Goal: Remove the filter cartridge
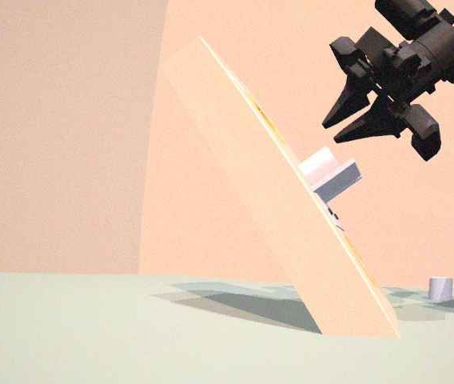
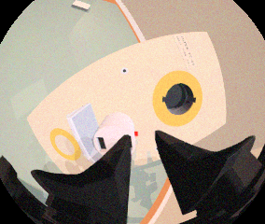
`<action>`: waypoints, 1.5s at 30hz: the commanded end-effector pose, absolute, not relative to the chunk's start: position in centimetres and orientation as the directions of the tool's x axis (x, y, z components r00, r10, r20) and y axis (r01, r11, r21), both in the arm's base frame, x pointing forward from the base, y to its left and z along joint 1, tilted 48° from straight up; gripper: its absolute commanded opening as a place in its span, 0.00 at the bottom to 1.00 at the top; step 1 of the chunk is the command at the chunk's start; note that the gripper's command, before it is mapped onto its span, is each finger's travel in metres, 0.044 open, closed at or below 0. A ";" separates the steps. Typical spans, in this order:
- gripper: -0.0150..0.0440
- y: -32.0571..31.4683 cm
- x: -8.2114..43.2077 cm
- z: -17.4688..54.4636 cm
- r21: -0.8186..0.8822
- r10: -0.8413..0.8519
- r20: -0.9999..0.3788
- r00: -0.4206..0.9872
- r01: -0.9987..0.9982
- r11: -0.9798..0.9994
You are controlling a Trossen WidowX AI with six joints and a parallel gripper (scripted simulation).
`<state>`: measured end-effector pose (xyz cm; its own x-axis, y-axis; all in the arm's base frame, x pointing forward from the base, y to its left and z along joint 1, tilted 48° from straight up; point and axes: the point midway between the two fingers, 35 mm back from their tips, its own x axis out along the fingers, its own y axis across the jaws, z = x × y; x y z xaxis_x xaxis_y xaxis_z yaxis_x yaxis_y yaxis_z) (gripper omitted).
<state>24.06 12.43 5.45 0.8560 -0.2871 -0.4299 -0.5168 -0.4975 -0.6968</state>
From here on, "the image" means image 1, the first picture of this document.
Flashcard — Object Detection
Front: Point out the peach flat panel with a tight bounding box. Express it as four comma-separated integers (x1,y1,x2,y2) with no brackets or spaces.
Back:
161,35,400,338

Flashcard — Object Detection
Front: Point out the light grey cylinder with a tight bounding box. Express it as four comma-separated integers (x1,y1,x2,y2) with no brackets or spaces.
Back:
428,277,453,301

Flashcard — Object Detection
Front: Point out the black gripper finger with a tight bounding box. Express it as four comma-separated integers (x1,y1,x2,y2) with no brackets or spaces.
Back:
322,65,370,129
333,96,400,143

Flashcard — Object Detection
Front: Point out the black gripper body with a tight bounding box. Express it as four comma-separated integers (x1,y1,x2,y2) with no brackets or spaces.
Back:
329,36,442,161

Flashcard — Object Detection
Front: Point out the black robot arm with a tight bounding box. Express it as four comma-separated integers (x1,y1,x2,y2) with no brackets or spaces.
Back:
354,0,454,96

